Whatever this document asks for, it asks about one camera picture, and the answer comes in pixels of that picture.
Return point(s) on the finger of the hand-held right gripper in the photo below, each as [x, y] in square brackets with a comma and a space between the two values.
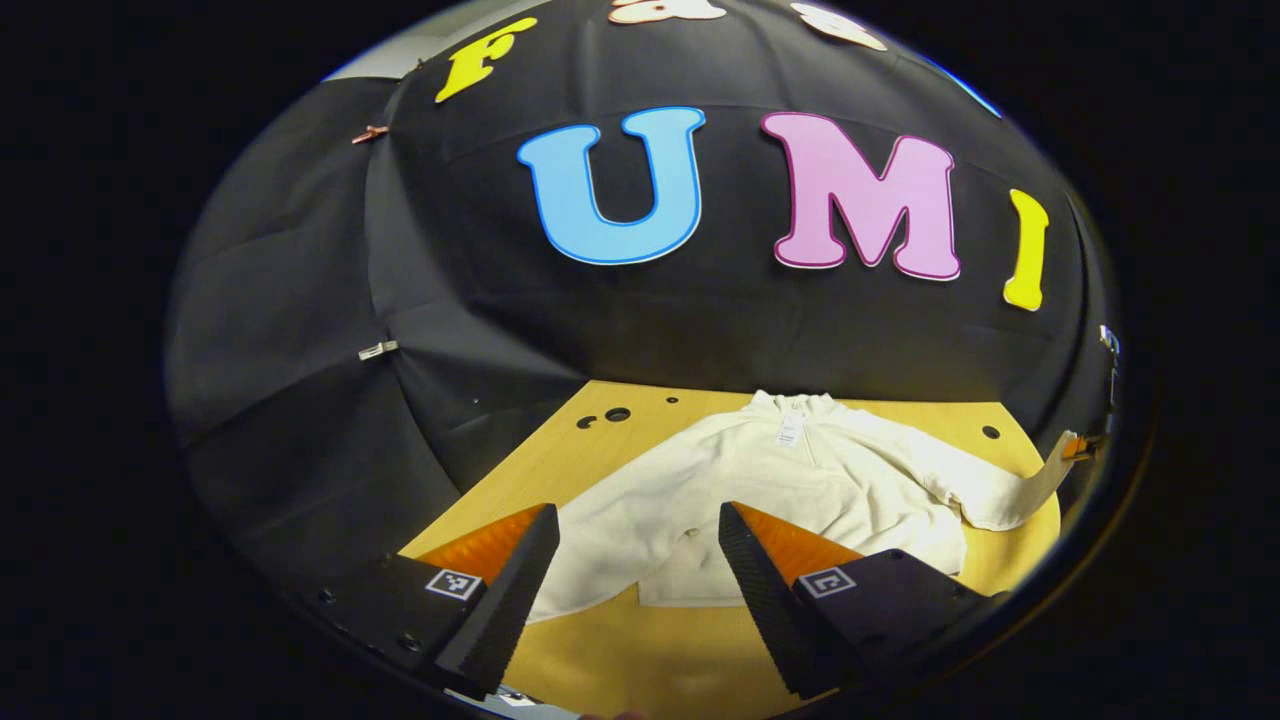
[1080, 447]

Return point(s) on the white backdrop clip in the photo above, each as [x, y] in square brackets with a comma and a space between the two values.
[378, 349]

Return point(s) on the white sweatshirt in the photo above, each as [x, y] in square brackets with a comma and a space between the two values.
[700, 480]

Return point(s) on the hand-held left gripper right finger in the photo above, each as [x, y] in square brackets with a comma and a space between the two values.
[765, 600]

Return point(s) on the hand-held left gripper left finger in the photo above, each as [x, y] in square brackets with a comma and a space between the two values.
[510, 600]

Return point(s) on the black backdrop cloth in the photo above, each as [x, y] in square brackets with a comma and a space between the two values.
[450, 300]

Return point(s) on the orange backdrop clip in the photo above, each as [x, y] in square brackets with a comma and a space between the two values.
[370, 133]

